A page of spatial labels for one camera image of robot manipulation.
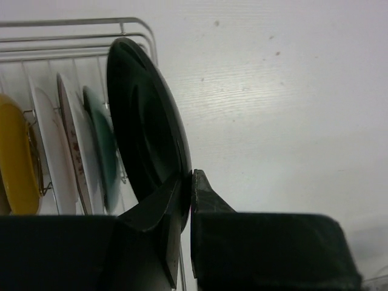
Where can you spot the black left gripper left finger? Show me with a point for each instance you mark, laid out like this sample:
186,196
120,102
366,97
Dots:
137,250

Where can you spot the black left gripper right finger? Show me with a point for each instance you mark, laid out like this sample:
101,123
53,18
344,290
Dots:
233,250

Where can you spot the teal blue patterned plate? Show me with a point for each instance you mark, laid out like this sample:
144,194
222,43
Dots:
106,146

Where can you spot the black plate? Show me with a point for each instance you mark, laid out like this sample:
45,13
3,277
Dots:
149,131

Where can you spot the white plate orange sunburst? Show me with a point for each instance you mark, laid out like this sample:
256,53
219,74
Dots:
86,193

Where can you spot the plain white plate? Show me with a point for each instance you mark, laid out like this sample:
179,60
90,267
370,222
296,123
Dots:
57,153

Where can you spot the yellow plate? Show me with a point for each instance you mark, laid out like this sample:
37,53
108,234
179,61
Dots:
17,163

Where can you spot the metal wire dish rack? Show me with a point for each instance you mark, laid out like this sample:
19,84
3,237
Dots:
32,53

